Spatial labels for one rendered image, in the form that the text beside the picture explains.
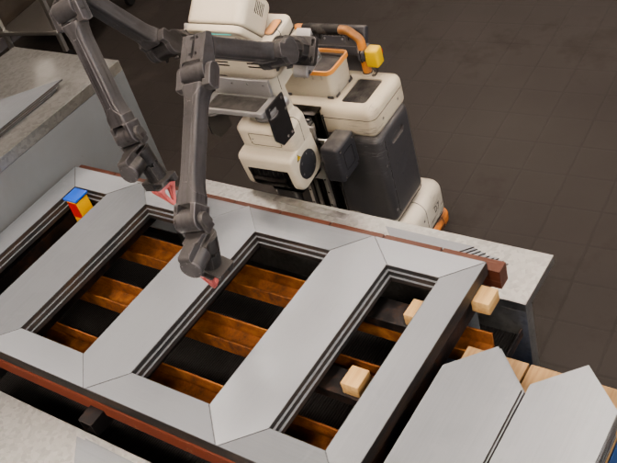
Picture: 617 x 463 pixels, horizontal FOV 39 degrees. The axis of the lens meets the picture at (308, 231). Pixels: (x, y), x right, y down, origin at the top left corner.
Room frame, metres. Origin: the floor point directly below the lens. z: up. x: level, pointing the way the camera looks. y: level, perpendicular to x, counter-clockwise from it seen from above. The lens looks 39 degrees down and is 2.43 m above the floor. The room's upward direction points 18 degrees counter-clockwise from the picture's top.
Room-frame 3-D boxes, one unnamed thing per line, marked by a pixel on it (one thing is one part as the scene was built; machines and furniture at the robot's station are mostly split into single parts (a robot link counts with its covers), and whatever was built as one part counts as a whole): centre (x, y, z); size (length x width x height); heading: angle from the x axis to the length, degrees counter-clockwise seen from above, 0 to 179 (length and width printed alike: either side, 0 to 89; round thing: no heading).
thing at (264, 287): (2.04, 0.26, 0.70); 1.66 x 0.08 x 0.05; 46
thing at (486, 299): (1.54, -0.37, 0.79); 0.06 x 0.05 x 0.04; 136
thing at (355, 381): (1.42, 0.00, 0.79); 0.06 x 0.05 x 0.04; 136
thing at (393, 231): (1.84, -0.32, 0.70); 0.39 x 0.12 x 0.04; 46
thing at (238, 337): (1.90, 0.40, 0.70); 1.66 x 0.08 x 0.05; 46
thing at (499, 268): (2.17, 0.13, 0.80); 1.62 x 0.04 x 0.06; 46
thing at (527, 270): (2.11, -0.09, 0.66); 1.30 x 0.20 x 0.03; 46
